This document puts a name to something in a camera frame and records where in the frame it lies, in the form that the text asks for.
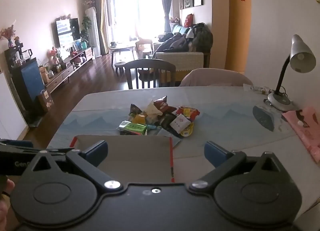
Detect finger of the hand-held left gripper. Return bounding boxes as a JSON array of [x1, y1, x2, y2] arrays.
[[0, 140, 34, 150], [0, 147, 75, 156]]

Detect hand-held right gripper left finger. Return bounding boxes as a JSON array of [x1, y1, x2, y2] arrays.
[[22, 140, 124, 191]]

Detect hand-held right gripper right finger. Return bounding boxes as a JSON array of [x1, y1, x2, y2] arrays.
[[189, 141, 290, 192]]

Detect yellow jelly cup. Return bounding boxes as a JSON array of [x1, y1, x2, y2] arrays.
[[179, 123, 195, 137]]

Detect brown cardboard box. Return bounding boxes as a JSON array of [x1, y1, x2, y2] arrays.
[[69, 135, 176, 184]]

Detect green snack packet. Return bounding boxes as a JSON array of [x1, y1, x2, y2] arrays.
[[117, 120, 148, 136]]

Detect small white snack packet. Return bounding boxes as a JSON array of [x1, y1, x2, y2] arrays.
[[170, 115, 191, 134]]

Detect red snack packet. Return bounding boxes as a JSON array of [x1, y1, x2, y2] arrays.
[[176, 106, 200, 123]]

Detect blue snack packet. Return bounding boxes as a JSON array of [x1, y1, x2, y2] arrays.
[[156, 129, 182, 148]]

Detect yellow snack packet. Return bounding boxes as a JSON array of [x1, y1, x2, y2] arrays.
[[131, 114, 147, 125]]

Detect dark brown triangular packet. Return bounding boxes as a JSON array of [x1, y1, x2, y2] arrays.
[[128, 103, 143, 117]]

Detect black striped snack packet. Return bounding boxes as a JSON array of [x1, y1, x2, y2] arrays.
[[159, 113, 177, 131]]

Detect cream white snack packet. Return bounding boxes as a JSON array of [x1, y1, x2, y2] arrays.
[[144, 100, 163, 117]]

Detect dark red chip bag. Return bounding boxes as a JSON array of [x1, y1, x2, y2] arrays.
[[153, 95, 178, 114]]

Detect person's left hand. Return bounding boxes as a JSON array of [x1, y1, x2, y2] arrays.
[[0, 179, 15, 225]]

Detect white side cabinet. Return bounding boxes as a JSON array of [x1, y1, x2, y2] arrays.
[[0, 70, 28, 142]]

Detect brown paper bag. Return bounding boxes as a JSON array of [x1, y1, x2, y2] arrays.
[[37, 89, 54, 114]]

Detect black cabinet with blue panel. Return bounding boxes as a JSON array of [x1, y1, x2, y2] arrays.
[[4, 43, 46, 128]]

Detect white wrapped packets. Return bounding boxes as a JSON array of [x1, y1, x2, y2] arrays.
[[243, 83, 270, 95]]

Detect chair with pink cover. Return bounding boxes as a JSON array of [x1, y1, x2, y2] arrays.
[[179, 68, 254, 88]]

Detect wooden television cabinet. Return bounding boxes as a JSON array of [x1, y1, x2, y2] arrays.
[[44, 47, 96, 92]]

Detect small wooden stool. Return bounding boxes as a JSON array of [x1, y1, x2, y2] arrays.
[[114, 62, 128, 76]]

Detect pink plastic bag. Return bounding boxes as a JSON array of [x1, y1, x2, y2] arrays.
[[281, 107, 320, 164]]

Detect beige sofa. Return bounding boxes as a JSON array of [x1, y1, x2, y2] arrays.
[[152, 25, 213, 69]]

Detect dark wooden chair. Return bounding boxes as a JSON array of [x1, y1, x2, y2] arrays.
[[124, 59, 176, 89]]

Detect pink flowers in vase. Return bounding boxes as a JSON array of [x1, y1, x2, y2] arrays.
[[0, 26, 17, 48]]

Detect round coffee table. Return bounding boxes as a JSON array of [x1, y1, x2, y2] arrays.
[[108, 42, 137, 67]]

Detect flat screen television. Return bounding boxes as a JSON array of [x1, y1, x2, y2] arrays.
[[55, 18, 81, 48]]

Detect white standing air conditioner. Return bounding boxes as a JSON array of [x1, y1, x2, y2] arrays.
[[85, 7, 102, 57]]

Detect green potted plant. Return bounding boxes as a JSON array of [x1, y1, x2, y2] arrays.
[[80, 15, 93, 44]]

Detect grey desk lamp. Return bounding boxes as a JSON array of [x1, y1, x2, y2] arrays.
[[267, 34, 317, 112]]

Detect grey curtain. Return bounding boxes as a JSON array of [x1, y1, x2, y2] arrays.
[[159, 0, 175, 34]]

